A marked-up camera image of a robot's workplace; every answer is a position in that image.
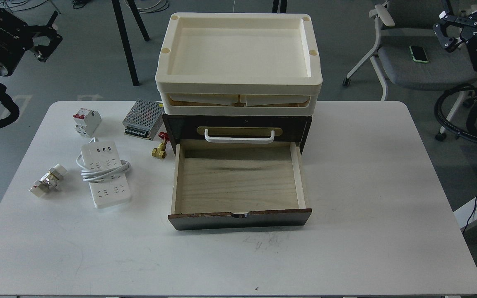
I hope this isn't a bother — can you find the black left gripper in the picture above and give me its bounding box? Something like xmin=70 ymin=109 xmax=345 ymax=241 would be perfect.
xmin=0 ymin=11 xmax=63 ymax=76

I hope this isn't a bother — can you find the white power strip with cable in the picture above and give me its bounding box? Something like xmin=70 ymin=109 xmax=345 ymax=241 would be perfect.
xmin=76 ymin=137 xmax=131 ymax=208

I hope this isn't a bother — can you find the green-cased smartphone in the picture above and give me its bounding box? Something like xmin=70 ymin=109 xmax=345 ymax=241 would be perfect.
xmin=409 ymin=45 xmax=429 ymax=63

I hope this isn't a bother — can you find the grey office chair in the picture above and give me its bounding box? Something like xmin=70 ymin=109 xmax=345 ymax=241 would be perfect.
xmin=342 ymin=0 xmax=477 ymax=142

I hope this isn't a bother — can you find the black table leg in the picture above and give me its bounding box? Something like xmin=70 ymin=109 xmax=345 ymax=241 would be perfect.
xmin=111 ymin=0 xmax=151 ymax=86

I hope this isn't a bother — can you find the white red circuit breaker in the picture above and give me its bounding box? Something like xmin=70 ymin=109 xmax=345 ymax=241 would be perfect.
xmin=72 ymin=108 xmax=102 ymax=138

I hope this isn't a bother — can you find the metal mesh power supply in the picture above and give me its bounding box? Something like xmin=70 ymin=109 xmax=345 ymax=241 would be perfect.
xmin=122 ymin=99 xmax=164 ymax=140

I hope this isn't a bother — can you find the white silver pipe fitting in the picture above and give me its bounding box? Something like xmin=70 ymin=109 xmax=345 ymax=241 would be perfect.
xmin=29 ymin=164 xmax=68 ymax=197

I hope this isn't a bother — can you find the cream plastic tray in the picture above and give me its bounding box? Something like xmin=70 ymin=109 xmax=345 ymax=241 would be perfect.
xmin=155 ymin=12 xmax=323 ymax=116

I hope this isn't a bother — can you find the open wooden drawer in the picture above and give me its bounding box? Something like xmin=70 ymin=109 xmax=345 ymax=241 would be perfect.
xmin=168 ymin=140 xmax=312 ymax=230

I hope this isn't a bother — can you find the black corrugated cable hose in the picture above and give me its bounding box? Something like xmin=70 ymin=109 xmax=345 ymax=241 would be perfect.
xmin=434 ymin=84 xmax=477 ymax=150

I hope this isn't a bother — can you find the brass valve red handle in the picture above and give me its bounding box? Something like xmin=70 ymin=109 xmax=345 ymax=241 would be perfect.
xmin=151 ymin=131 xmax=170 ymax=160

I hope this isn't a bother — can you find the white drawer handle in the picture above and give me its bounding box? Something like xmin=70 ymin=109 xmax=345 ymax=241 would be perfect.
xmin=204 ymin=129 xmax=276 ymax=144

